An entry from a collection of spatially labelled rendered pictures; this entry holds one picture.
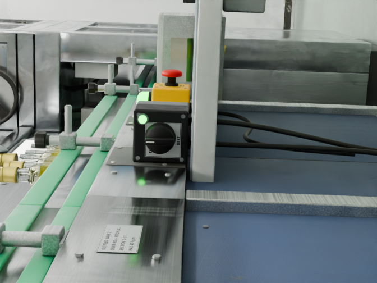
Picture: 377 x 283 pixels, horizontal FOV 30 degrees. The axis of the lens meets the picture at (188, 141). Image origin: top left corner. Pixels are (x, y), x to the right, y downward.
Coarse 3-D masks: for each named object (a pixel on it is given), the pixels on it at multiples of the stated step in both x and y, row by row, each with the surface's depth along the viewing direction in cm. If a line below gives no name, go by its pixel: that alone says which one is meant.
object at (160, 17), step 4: (160, 12) 185; (160, 16) 176; (160, 20) 176; (160, 24) 175; (160, 28) 176; (160, 32) 176; (160, 36) 176; (160, 40) 176; (160, 44) 176; (160, 48) 177; (160, 52) 177; (160, 56) 177; (160, 60) 178; (160, 64) 178; (160, 68) 179; (160, 72) 179; (160, 76) 179; (160, 80) 179
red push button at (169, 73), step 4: (164, 72) 131; (168, 72) 130; (172, 72) 130; (176, 72) 130; (180, 72) 131; (168, 76) 130; (172, 76) 130; (176, 76) 130; (180, 76) 131; (168, 80) 132; (172, 80) 132
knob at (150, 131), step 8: (152, 128) 100; (160, 128) 100; (168, 128) 100; (152, 136) 100; (160, 136) 100; (168, 136) 100; (152, 144) 99; (160, 144) 99; (168, 144) 99; (160, 152) 100
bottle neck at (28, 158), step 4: (20, 156) 162; (24, 156) 162; (28, 156) 162; (32, 156) 162; (36, 156) 162; (20, 160) 161; (24, 160) 161; (28, 160) 161; (32, 160) 161; (36, 160) 161
